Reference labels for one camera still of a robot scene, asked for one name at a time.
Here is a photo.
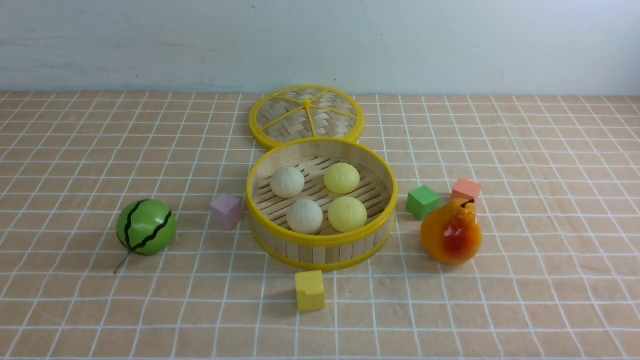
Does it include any pink purple cube block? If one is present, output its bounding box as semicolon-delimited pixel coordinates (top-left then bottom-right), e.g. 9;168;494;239
209;193;245;230

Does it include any salmon orange cube block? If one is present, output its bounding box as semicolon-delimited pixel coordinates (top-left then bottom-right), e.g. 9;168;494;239
450;177;482;200

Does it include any woven bamboo steamer lid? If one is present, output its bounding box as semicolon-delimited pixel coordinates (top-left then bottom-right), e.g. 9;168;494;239
247;85;365;150

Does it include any yellow bun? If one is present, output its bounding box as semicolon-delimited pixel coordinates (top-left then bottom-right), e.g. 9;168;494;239
323;162;361;195
327;196;368;233

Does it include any green cube block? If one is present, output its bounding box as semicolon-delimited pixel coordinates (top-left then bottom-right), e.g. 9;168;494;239
406;185;441;221

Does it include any bamboo steamer tray yellow rim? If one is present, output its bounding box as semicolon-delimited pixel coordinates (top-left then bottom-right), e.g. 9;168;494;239
245;137;398;272

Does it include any orange toy pear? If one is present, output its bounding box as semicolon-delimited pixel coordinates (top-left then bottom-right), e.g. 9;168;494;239
420;198;483;266

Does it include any checkered peach tablecloth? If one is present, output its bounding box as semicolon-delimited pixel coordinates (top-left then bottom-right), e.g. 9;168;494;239
0;90;640;360

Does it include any white bun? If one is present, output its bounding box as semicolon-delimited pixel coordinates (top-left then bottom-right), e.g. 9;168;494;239
286;198;323;234
270;166;306;199

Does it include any yellow bun front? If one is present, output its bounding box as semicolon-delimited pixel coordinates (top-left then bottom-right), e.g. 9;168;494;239
327;196;368;233

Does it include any yellow cube block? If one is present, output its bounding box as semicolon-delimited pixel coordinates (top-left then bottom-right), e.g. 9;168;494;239
294;269;326;312

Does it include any green toy watermelon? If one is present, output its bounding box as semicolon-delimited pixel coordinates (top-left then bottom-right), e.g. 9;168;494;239
113;198;178;275

